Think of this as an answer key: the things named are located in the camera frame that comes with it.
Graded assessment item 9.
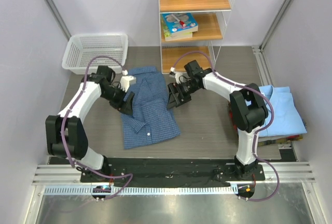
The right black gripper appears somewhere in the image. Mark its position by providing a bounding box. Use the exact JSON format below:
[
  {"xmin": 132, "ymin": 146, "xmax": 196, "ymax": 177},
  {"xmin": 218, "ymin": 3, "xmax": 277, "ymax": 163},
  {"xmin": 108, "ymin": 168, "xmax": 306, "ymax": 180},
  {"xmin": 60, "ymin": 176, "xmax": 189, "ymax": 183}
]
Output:
[{"xmin": 167, "ymin": 80, "xmax": 200, "ymax": 110}]

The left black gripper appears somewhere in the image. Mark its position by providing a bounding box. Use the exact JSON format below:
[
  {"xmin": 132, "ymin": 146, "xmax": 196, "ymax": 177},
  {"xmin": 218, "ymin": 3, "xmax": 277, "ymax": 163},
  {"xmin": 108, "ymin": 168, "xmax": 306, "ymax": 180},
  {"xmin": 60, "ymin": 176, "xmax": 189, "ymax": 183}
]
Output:
[{"xmin": 101, "ymin": 84, "xmax": 134, "ymax": 115}]

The dark blue checkered shirt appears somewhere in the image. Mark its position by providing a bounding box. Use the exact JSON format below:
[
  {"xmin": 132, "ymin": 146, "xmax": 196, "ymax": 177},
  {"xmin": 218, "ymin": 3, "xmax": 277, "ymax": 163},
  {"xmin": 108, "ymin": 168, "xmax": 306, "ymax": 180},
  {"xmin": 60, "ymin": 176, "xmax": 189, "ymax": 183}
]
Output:
[{"xmin": 121, "ymin": 66, "xmax": 181, "ymax": 149}]

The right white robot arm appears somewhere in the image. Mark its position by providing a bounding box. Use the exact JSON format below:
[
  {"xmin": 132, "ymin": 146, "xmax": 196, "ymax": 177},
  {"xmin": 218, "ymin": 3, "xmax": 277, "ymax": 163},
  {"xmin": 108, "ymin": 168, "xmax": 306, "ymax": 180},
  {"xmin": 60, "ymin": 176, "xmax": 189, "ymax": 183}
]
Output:
[{"xmin": 167, "ymin": 60, "xmax": 268, "ymax": 180}]

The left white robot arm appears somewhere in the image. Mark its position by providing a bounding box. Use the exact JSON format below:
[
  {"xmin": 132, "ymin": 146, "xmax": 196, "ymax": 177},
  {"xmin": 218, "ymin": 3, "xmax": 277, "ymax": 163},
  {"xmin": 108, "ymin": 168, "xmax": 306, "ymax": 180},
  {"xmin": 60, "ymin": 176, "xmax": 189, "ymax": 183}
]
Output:
[{"xmin": 45, "ymin": 65, "xmax": 136, "ymax": 182}]

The folded shirts pile underneath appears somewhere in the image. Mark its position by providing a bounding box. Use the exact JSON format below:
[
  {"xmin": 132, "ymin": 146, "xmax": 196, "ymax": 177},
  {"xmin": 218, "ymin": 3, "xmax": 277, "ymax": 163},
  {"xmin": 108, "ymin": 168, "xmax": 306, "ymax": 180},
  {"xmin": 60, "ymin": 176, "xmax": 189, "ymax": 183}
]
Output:
[{"xmin": 258, "ymin": 99, "xmax": 307, "ymax": 146}]

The green book underneath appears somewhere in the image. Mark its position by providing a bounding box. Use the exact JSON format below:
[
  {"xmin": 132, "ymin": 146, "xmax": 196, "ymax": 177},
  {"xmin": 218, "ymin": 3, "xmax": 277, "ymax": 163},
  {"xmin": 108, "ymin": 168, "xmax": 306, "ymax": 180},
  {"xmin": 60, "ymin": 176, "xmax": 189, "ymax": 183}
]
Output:
[{"xmin": 161, "ymin": 19, "xmax": 192, "ymax": 41}]

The white plastic laundry basket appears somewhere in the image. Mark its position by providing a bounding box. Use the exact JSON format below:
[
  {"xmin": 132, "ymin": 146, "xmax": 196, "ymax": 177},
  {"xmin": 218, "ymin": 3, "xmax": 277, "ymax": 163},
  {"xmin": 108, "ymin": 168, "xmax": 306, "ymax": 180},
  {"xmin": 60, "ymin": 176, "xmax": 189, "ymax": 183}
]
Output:
[{"xmin": 62, "ymin": 33, "xmax": 129, "ymax": 75}]

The blue children's book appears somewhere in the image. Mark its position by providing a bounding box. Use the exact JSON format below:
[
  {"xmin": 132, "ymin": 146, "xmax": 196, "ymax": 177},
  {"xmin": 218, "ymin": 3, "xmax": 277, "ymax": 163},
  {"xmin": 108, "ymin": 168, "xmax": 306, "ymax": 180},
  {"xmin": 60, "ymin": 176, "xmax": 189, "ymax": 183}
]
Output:
[{"xmin": 161, "ymin": 13, "xmax": 198, "ymax": 37}]

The red white marker pen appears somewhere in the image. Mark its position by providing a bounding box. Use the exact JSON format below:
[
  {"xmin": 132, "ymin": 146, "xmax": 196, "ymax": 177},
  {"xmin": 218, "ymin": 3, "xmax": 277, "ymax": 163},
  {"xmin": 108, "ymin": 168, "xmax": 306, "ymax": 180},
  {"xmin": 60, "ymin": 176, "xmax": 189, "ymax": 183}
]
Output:
[{"xmin": 171, "ymin": 14, "xmax": 186, "ymax": 27}]

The folded light blue shirt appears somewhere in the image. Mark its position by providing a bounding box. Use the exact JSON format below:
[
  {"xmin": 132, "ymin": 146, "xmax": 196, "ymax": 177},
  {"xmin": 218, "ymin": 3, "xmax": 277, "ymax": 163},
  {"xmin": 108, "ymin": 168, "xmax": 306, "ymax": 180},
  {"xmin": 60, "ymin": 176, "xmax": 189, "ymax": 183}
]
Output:
[{"xmin": 259, "ymin": 85, "xmax": 307, "ymax": 141}]

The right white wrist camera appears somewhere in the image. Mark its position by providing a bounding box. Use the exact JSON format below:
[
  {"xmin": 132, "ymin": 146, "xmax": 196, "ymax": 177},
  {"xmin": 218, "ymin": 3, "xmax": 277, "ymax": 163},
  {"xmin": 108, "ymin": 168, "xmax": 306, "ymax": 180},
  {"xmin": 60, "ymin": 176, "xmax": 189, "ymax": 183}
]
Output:
[{"xmin": 170, "ymin": 67, "xmax": 183, "ymax": 84}]

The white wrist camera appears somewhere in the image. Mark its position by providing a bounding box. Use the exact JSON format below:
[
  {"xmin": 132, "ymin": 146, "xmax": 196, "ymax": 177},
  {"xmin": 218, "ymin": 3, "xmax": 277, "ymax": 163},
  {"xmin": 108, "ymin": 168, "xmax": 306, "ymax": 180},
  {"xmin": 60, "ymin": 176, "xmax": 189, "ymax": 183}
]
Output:
[
  {"xmin": 170, "ymin": 67, "xmax": 183, "ymax": 84},
  {"xmin": 119, "ymin": 70, "xmax": 136, "ymax": 92}
]

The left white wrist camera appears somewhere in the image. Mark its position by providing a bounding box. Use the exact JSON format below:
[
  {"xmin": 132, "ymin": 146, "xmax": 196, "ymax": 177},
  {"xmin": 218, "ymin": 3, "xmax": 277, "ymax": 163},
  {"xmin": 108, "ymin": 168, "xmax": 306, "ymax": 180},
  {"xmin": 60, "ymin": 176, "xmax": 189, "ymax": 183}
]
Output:
[{"xmin": 119, "ymin": 70, "xmax": 136, "ymax": 92}]

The black mounting base plate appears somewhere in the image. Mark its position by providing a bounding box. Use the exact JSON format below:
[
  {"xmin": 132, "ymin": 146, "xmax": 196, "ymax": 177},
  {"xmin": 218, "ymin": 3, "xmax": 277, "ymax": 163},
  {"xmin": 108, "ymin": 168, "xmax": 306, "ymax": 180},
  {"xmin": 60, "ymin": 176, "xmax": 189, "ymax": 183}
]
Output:
[{"xmin": 48, "ymin": 156, "xmax": 266, "ymax": 183}]

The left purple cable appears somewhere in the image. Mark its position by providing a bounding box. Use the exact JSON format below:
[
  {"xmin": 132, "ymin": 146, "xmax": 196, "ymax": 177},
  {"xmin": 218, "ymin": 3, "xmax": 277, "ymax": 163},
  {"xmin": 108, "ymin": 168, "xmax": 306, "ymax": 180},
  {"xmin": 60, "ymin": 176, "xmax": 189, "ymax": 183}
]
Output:
[{"xmin": 60, "ymin": 55, "xmax": 133, "ymax": 202}]

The purple cable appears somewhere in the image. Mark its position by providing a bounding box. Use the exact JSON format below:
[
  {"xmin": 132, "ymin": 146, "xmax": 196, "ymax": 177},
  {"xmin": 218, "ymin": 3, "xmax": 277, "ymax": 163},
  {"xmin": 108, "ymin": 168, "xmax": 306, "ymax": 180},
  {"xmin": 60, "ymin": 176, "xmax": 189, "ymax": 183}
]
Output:
[
  {"xmin": 172, "ymin": 51, "xmax": 281, "ymax": 203},
  {"xmin": 60, "ymin": 55, "xmax": 133, "ymax": 202}
]

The white wire wooden shelf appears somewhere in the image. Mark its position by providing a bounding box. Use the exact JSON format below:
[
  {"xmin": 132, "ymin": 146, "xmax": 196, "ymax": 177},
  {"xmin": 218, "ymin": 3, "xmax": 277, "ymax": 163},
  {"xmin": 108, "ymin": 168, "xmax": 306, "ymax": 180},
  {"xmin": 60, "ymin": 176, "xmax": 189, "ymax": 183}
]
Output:
[{"xmin": 158, "ymin": 0, "xmax": 236, "ymax": 74}]

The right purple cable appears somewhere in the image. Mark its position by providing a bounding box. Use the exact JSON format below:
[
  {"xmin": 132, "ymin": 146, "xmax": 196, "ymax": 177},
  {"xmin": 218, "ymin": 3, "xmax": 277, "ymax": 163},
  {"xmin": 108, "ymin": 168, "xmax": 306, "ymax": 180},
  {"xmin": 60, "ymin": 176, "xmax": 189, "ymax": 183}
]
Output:
[{"xmin": 172, "ymin": 51, "xmax": 281, "ymax": 203}]

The aluminium rail frame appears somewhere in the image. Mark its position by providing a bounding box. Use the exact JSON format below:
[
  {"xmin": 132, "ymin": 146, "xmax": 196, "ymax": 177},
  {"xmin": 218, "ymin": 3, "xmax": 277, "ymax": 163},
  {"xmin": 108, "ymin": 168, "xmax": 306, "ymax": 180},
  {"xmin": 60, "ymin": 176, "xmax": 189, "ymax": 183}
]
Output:
[{"xmin": 32, "ymin": 162, "xmax": 315, "ymax": 199}]

